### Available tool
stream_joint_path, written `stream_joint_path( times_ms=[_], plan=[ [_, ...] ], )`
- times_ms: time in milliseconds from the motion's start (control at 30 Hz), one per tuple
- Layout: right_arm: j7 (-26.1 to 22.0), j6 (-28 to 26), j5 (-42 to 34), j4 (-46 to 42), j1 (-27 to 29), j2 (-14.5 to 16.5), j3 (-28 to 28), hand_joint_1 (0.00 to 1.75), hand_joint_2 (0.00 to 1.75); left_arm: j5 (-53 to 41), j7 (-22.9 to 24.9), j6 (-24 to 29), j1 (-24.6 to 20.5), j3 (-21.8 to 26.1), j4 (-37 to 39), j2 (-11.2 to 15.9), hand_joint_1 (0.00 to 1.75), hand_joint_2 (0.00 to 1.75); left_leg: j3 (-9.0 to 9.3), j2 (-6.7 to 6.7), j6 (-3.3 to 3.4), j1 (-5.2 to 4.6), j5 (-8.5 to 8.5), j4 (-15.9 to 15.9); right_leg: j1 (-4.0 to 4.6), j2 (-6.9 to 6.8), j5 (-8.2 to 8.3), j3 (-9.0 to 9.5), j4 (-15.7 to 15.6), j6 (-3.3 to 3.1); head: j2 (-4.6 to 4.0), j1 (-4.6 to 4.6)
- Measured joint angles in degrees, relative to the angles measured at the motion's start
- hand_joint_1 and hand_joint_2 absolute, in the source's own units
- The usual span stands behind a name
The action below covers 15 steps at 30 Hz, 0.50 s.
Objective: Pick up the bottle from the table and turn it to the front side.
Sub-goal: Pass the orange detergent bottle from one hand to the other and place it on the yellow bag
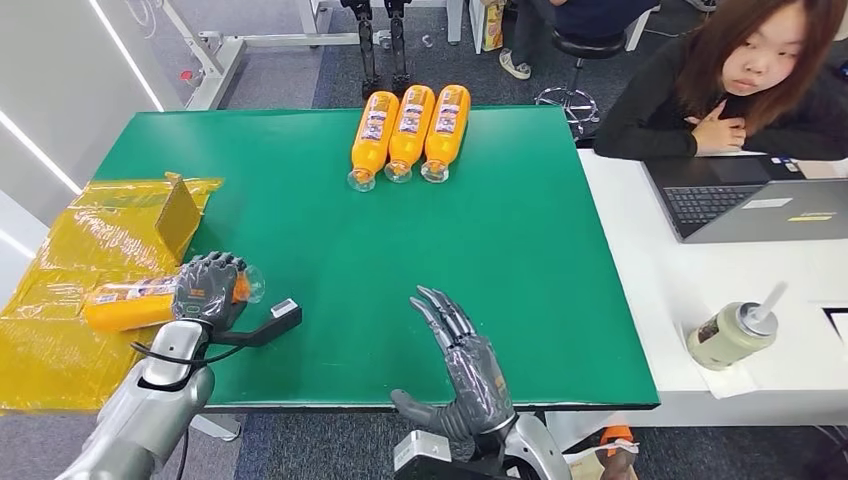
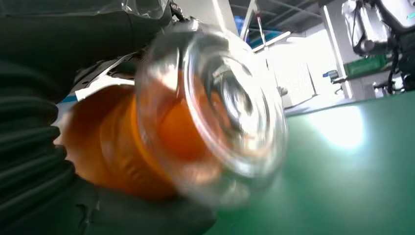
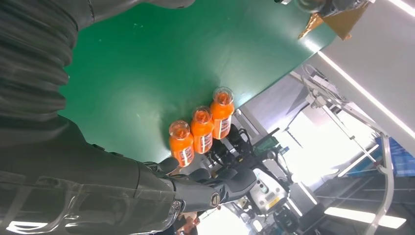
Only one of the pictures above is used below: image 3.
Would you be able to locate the orange juice bottle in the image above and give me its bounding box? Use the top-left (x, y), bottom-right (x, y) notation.
top-left (210, 86), bottom-right (235, 141)
top-left (190, 106), bottom-right (215, 155)
top-left (168, 120), bottom-right (195, 168)

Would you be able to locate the yellow taped cardboard box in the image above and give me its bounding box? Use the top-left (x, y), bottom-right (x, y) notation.
top-left (298, 0), bottom-right (371, 41)

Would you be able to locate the black robot leg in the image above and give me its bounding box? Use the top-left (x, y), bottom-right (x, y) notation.
top-left (207, 139), bottom-right (235, 170)
top-left (227, 124), bottom-right (257, 158)

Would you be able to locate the white machine with yellow label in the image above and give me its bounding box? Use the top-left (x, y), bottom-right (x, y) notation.
top-left (248, 168), bottom-right (290, 215)

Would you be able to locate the white metal frame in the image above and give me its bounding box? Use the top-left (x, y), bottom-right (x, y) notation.
top-left (289, 64), bottom-right (395, 235)

